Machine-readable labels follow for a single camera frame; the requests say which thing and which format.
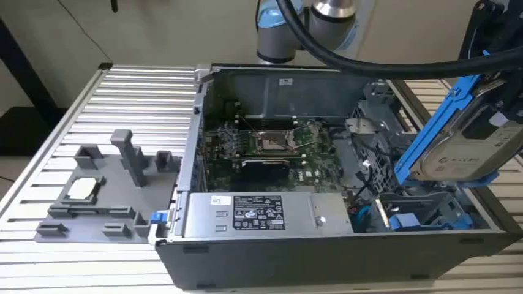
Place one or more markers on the grey metal disk bay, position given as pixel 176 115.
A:
pixel 366 128

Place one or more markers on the black desk frame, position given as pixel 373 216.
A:
pixel 24 64

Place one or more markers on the hard disk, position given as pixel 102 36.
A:
pixel 469 153

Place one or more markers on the blue case latch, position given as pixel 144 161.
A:
pixel 157 218

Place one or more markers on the green motherboard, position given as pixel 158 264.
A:
pixel 322 174

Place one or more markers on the thin metal locking lever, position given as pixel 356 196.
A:
pixel 246 124

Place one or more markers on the black table corner cap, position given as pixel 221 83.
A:
pixel 105 65

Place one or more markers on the open grey PC case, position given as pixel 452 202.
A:
pixel 285 263

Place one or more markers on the grey plastic parts rack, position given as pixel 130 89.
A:
pixel 113 190

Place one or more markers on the silver power supply unit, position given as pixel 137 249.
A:
pixel 326 208

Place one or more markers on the CPU socket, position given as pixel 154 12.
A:
pixel 269 144

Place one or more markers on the black graphics card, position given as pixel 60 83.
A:
pixel 265 167

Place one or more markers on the blue disk carrier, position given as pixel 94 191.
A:
pixel 404 222

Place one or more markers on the silver CPU chip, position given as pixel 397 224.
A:
pixel 82 187

